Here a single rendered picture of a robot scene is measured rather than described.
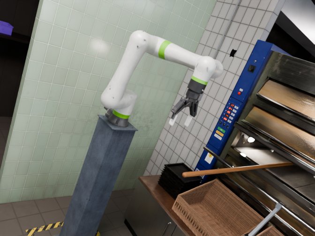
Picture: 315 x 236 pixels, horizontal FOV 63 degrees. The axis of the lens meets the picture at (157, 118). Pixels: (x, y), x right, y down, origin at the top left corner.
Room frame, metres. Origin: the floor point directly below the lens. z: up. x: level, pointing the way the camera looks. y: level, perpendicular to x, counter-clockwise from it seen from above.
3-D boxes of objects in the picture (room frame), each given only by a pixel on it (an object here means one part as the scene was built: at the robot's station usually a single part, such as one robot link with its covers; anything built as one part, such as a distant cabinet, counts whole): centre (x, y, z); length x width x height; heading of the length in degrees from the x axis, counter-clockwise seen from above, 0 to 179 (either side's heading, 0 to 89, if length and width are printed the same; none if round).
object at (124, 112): (1.73, 0.26, 1.36); 0.16 x 0.13 x 0.19; 154
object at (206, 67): (1.42, -0.14, 1.79); 0.13 x 0.11 x 0.14; 154
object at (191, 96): (1.41, -0.13, 1.61); 0.08 x 0.07 x 0.09; 138
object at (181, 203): (1.91, -0.77, 0.72); 0.56 x 0.49 x 0.28; 45
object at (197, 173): (1.98, -0.87, 1.19); 1.71 x 0.03 x 0.03; 135
